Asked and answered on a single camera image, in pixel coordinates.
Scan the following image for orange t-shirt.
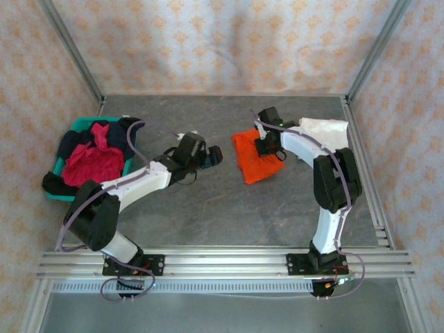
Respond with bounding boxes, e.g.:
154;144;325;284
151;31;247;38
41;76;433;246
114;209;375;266
231;127;286;185

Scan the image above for white folded t-shirt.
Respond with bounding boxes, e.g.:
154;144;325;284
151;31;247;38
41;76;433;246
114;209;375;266
298;117;350;157

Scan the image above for aluminium cross rails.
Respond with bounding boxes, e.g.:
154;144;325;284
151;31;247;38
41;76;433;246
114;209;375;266
36;244;416;279

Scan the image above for magenta t-shirt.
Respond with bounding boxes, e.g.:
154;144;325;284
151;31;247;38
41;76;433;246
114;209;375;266
62;123;126;188

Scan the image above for teal plastic basket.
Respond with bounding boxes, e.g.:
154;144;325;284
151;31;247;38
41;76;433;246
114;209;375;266
46;117;142;204

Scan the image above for navy t-shirt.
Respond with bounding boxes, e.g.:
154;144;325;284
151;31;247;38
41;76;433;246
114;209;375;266
58;117;146;161

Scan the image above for black t-shirt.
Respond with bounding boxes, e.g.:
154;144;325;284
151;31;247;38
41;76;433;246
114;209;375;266
42;170;87;200

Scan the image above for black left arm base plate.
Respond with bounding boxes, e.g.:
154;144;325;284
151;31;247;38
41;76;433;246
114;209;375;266
102;244;166;277

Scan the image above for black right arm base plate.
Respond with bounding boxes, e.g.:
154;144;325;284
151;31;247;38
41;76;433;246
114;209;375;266
286;251;348;277

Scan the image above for slotted grey cable duct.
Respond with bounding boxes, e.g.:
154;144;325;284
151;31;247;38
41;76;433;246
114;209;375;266
51;279;315;294

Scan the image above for aluminium frame post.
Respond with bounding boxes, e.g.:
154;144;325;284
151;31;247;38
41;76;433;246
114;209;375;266
346;0;414;101
36;0;105;105

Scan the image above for small circuit board with wires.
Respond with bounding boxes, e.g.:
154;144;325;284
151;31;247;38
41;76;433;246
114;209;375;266
324;265;359;291

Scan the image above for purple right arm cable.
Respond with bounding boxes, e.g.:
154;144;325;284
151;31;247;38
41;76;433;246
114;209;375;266
250;108;366;301

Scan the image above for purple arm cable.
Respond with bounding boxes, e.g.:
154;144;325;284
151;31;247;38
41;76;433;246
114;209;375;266
250;108;366;301
57;119;181;303

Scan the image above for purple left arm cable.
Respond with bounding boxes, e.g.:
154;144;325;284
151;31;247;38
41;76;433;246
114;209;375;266
57;119;181;303

